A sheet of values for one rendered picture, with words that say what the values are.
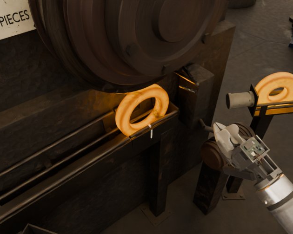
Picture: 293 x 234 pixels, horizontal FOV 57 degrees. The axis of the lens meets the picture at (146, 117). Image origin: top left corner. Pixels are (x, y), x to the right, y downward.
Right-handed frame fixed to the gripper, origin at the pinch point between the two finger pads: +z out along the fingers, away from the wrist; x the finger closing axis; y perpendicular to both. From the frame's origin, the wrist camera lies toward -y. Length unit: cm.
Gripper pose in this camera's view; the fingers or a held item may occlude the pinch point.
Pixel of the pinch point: (216, 127)
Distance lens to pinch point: 83.3
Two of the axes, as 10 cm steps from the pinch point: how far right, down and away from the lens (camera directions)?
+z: -5.6, -7.6, 3.2
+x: -8.1, 4.1, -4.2
